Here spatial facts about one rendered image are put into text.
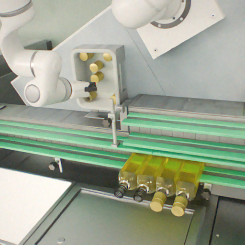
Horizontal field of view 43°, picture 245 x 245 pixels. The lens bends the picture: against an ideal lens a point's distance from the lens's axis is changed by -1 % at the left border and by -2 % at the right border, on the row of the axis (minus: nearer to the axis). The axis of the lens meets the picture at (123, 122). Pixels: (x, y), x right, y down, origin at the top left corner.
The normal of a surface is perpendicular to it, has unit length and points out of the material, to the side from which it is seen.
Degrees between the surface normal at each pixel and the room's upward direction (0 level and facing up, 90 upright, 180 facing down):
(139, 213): 90
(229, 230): 90
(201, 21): 5
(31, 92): 15
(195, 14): 5
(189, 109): 90
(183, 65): 0
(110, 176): 89
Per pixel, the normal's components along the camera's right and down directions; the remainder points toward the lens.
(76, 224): -0.07, -0.90
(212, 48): -0.37, 0.42
